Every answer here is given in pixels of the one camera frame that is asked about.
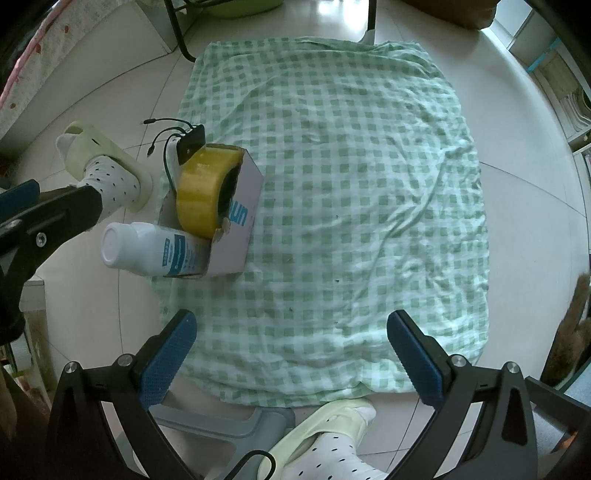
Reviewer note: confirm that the pale green slipper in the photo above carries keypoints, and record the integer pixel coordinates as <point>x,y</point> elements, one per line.
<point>332,415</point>
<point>92,138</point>

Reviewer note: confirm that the person's right foot dotted sock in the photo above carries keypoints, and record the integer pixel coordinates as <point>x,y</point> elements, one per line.
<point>328,457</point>

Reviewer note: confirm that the brown furry object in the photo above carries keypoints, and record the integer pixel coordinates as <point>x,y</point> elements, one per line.
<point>568,341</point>

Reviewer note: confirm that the black chair leg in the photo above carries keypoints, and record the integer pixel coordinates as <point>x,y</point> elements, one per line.
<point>178,32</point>

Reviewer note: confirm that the floral bedsheet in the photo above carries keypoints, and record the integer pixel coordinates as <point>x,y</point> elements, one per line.
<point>32,69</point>

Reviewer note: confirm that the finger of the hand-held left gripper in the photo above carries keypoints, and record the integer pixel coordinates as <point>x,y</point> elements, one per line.
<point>18,194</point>
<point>64,217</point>

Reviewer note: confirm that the white plastic bottle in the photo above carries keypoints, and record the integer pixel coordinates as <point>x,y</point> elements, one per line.
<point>138,247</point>

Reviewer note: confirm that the black metal frame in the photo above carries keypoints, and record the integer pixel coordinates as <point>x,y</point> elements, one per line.
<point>554,392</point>

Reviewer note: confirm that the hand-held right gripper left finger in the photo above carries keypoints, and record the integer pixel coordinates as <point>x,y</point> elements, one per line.
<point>166,360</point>

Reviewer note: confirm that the green checkered cloth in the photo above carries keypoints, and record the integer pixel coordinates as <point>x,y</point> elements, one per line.
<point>346,207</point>

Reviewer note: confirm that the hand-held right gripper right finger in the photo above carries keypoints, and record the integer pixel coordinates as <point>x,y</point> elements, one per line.
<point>420,364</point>

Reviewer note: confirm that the white shelf unit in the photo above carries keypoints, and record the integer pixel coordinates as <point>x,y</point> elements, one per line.
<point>558,83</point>

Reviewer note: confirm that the white power bank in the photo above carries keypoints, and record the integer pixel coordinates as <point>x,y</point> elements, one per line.
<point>191,143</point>

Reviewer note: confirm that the torn cardboard box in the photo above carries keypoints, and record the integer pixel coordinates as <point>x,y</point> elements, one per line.
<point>240,221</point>

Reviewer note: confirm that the yellow tape roll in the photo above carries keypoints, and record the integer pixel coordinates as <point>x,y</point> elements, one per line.
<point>198,194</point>

